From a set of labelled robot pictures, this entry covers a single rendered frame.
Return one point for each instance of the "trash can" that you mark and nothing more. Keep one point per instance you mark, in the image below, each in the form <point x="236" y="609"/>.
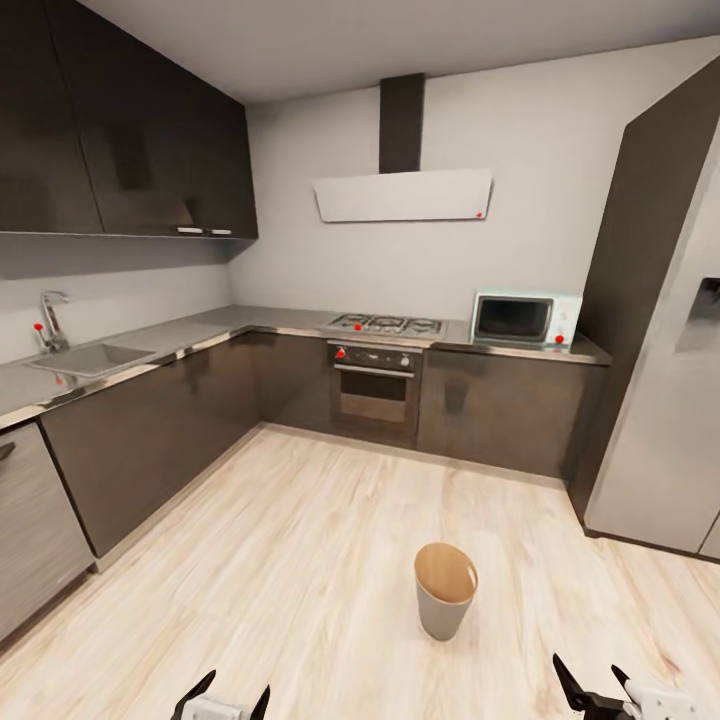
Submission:
<point x="445" y="588"/>

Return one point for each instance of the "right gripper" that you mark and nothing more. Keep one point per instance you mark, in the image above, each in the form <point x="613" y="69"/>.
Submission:
<point x="596" y="707"/>

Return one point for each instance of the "burner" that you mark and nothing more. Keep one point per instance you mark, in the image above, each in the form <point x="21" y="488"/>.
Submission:
<point x="395" y="326"/>

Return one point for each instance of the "dishwasher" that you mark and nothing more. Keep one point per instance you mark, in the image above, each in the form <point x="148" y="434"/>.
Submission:
<point x="43" y="551"/>

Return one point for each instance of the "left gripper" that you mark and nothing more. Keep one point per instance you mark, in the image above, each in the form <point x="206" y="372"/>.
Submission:
<point x="257" y="713"/>

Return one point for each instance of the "microwave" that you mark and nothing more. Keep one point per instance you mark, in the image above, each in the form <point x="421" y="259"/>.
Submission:
<point x="524" y="315"/>

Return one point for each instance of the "drop in sink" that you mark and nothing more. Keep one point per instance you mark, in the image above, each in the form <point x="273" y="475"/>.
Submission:
<point x="98" y="357"/>

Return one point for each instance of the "oven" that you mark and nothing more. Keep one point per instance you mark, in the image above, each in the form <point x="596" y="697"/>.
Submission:
<point x="371" y="387"/>

